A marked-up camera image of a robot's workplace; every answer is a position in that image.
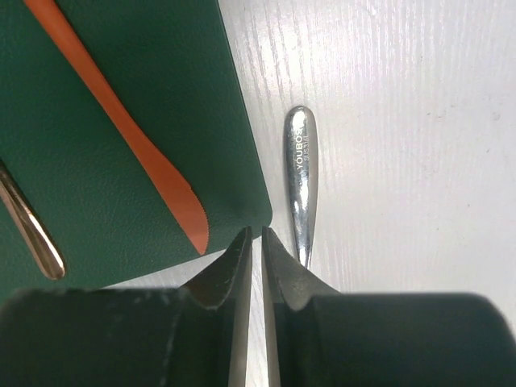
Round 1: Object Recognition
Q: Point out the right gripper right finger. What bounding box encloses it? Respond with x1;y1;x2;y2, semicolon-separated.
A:
262;227;515;386

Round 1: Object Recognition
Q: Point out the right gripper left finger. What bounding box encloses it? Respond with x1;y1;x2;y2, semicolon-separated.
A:
1;228;252;386

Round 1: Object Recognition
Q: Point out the green placemat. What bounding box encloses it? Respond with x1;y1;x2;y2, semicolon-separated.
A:
1;1;272;299

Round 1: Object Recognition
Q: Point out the copper spoon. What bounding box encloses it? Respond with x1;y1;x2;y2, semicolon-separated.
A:
1;161;66;281

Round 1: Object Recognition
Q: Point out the silver fork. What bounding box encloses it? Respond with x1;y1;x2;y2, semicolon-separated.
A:
283;106;318;268

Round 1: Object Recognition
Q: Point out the orange knife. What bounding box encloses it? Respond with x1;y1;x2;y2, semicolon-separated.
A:
25;1;209;255

